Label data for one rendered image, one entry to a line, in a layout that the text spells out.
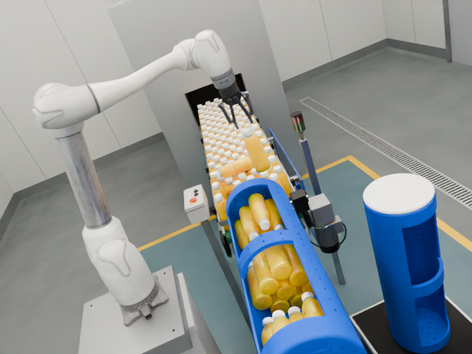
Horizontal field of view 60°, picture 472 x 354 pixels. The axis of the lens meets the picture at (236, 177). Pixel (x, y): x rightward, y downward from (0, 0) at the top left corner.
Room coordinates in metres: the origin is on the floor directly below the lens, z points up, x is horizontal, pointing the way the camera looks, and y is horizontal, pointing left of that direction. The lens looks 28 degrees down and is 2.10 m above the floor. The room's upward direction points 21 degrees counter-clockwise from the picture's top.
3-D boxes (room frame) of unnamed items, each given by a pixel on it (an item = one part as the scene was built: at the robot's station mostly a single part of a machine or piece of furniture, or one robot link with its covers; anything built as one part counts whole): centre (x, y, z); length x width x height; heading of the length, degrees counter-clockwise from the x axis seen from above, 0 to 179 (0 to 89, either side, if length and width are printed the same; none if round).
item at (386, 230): (1.36, -0.61, 0.59); 0.28 x 0.28 x 0.88
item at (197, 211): (1.84, 0.24, 1.05); 0.20 x 0.10 x 0.10; 178
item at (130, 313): (1.23, 0.50, 1.10); 0.22 x 0.18 x 0.06; 17
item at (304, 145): (2.00, -0.41, 0.55); 0.04 x 0.04 x 1.10; 88
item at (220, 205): (1.75, 0.12, 0.99); 0.07 x 0.07 x 0.19
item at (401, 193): (1.36, -0.61, 1.03); 0.28 x 0.28 x 0.01
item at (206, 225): (1.84, 0.24, 0.50); 0.04 x 0.04 x 1.00; 88
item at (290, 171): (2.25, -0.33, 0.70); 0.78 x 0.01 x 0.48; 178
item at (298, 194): (1.67, -0.24, 0.95); 0.10 x 0.07 x 0.10; 88
